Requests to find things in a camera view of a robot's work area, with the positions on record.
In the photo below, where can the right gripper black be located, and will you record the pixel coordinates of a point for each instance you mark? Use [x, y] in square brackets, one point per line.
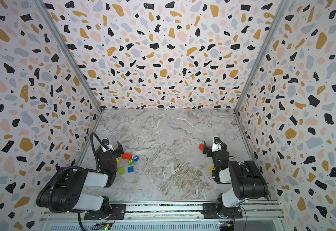
[209, 148]

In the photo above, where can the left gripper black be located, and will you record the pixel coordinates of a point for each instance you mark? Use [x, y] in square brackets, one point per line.
[117, 148]

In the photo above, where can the red block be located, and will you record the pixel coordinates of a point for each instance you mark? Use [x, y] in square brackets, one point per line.
[201, 147]
[126, 156]

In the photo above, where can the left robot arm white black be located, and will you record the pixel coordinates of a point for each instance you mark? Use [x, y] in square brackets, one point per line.
[64, 192]

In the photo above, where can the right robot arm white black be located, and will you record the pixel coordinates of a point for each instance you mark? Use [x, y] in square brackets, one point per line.
[244, 177]

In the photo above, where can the lime green cylinder block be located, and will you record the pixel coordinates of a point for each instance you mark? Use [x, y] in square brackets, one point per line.
[121, 171]

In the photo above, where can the green letter cube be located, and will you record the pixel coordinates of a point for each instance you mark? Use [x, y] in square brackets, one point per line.
[131, 162]

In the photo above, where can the blue number cube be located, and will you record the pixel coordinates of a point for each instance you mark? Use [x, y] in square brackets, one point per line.
[135, 158]

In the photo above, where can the left electronics board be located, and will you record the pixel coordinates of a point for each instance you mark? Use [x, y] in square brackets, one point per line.
[103, 227]

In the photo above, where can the electronics board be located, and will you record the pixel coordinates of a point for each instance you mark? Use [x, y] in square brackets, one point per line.
[103, 227]
[226, 226]

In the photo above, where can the right electronics board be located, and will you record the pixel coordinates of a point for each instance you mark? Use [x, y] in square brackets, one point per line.
[226, 226]

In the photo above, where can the right corner aluminium profile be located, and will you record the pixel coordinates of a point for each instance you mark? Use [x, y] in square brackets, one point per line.
[263, 50]

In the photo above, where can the corner aluminium profile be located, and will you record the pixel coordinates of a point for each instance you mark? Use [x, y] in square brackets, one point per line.
[263, 50]
[42, 10]

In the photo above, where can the left corner aluminium profile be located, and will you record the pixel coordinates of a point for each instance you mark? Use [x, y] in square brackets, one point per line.
[42, 10]

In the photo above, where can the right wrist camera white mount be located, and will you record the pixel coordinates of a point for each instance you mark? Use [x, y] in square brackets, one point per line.
[216, 144]

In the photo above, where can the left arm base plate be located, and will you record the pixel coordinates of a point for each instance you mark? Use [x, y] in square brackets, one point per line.
[109, 213]

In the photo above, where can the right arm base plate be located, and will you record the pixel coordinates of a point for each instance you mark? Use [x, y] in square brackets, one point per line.
[214, 211]

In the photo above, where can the aluminium mounting rail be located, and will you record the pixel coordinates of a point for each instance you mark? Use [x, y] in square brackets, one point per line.
[258, 215]

